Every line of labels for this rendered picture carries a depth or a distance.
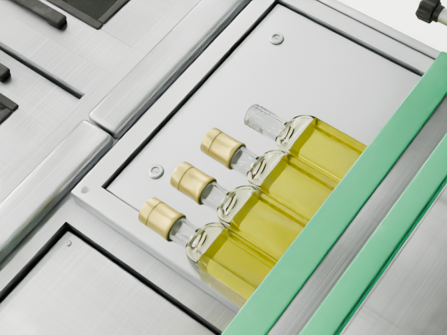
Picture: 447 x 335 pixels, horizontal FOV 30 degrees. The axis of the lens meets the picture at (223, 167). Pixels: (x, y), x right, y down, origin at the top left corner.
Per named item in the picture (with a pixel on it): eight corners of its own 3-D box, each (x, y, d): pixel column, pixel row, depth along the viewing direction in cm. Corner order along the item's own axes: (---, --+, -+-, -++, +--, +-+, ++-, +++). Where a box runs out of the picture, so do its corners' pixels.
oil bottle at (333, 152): (450, 217, 95) (295, 129, 103) (459, 193, 90) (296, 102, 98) (425, 254, 93) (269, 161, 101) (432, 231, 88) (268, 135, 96)
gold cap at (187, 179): (216, 192, 99) (187, 174, 100) (217, 173, 96) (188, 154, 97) (197, 211, 97) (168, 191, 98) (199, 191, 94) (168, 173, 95)
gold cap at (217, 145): (247, 154, 100) (217, 137, 102) (245, 138, 97) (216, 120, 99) (229, 175, 99) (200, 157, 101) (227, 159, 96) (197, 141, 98)
